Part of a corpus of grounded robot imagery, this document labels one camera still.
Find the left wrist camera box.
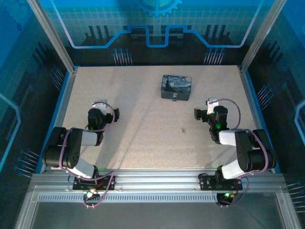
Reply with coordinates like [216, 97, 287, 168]
[91, 99, 108, 118]

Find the aluminium frame post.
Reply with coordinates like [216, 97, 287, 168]
[25, 0, 77, 73]
[239, 0, 288, 73]

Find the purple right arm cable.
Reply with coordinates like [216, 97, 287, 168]
[206, 98, 271, 208]

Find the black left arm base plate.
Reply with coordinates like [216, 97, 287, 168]
[71, 174, 117, 191]

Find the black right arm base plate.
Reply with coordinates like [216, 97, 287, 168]
[198, 173, 244, 191]

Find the aluminium mounting rail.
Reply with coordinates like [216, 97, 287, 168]
[30, 167, 287, 193]

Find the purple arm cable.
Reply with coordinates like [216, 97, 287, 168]
[206, 98, 271, 208]
[59, 101, 116, 209]

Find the slotted grey cable duct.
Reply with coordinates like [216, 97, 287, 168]
[37, 193, 280, 204]

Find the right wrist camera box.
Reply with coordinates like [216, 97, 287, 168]
[205, 97, 219, 115]

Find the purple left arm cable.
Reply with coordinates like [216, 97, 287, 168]
[59, 101, 116, 209]

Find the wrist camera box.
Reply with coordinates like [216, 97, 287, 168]
[91, 99, 108, 118]
[205, 97, 219, 115]

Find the starry night tin box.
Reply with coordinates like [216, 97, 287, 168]
[160, 74, 193, 101]

